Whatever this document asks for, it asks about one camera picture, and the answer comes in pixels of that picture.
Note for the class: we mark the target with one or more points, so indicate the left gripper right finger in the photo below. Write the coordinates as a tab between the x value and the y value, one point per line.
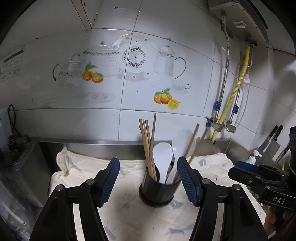
240	219

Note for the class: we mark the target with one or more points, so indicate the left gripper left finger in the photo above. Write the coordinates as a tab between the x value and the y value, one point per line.
56	220

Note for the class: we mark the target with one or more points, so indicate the wooden chopstick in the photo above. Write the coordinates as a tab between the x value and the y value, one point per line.
151	148
198	145
191	140

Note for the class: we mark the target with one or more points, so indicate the white rice paddle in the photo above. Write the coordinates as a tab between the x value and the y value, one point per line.
162	154
180	144

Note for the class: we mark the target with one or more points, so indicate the person's right hand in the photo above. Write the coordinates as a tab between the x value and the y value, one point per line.
279	225

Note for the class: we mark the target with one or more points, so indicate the blue soap pump bottle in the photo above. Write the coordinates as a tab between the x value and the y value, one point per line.
252	157

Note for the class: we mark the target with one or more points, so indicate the cleaver knife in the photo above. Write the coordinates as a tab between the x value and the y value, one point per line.
270	145

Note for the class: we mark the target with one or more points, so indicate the quilted cream cloth mat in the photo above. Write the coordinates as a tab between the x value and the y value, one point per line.
125	216

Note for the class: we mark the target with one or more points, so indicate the black utensil holder cup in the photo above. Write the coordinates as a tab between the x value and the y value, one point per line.
155	194

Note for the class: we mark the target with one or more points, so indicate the metal valve fitting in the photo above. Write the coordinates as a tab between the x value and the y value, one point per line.
227	125

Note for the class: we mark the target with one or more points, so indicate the chopstick in cup leftmost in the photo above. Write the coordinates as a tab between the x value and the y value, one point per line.
145	145

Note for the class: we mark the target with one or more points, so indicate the chopstick in cup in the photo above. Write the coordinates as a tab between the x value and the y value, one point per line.
148	139
145	145
147	148

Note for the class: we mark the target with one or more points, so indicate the chopstick in cup right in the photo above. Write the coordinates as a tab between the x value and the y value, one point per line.
148	139

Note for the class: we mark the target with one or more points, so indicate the water heater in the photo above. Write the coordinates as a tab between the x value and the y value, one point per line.
243	19

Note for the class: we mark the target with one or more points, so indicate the black handled knife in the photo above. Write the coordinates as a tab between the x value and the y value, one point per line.
282	154

